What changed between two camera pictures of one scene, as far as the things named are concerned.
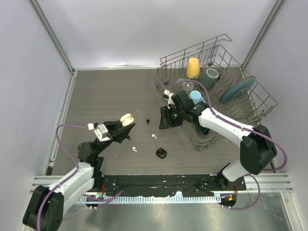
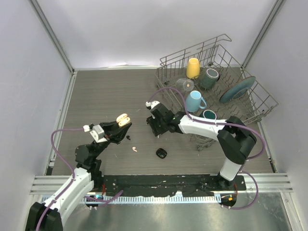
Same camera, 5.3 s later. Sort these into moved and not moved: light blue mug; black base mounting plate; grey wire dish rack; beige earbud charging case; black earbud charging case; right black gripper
Moved: beige earbud charging case; right black gripper
Not moved: light blue mug; grey wire dish rack; black base mounting plate; black earbud charging case
